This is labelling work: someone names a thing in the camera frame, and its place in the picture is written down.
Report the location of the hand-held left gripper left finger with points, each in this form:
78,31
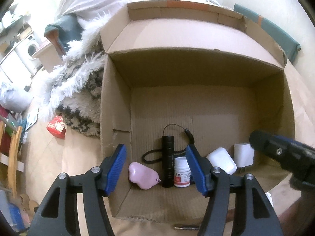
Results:
115,167

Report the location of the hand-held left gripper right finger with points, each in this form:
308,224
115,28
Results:
196,169

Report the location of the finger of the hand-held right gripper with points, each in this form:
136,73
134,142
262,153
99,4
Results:
295,143
265,143

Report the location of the white pill bottle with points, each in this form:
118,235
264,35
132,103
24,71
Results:
181,174

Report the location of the white charger plug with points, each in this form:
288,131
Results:
243,156

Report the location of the white rounded case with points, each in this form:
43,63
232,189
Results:
221,161

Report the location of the pink paw-shaped gadget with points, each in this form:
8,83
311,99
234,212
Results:
142,175

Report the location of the brown cardboard box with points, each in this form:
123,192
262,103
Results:
196,103

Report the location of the red gift box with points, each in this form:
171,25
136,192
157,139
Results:
55,127

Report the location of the fluffy black white blanket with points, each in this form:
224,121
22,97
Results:
73,91

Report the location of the tan crumpled cardboard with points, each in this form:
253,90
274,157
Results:
29,201

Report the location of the white bathroom scale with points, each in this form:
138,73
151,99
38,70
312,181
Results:
32,119

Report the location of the yellow wooden chair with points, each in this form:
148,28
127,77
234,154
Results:
13,152

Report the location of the teal headboard cushion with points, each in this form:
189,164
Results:
278,32

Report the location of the grey trash bag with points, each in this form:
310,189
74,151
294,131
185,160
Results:
14,98

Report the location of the light wooden bedside cabinet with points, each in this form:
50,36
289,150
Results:
46,56

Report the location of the white kitchen cabinet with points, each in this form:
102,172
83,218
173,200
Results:
12,66

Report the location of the white washing machine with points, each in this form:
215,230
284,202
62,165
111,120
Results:
29,49

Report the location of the teal pillow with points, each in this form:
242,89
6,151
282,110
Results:
64,27

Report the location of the white duvet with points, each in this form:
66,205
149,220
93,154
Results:
98,2

